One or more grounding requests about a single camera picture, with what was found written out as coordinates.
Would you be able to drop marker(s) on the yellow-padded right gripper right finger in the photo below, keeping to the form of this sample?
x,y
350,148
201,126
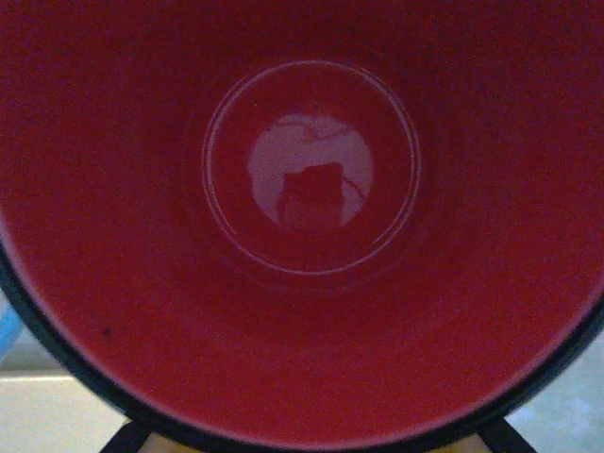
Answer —
x,y
491,446

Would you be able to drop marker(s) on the light blue cup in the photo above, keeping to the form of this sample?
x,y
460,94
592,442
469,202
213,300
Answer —
x,y
7,330

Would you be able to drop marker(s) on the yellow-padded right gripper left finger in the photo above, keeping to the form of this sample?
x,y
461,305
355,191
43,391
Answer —
x,y
141,446

